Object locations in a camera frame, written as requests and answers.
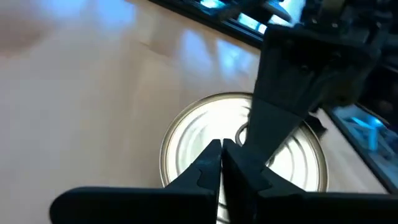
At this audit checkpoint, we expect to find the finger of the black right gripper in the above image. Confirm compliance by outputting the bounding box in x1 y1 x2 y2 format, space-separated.
306 114 328 138
242 24 382 166

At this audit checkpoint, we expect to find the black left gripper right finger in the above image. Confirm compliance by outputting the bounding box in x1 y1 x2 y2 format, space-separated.
222 138 398 224

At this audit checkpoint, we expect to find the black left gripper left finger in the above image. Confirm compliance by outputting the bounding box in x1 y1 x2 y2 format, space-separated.
49 139 222 224

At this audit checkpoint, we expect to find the blue pink salmon can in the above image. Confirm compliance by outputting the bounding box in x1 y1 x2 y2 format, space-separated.
159 91 330 224

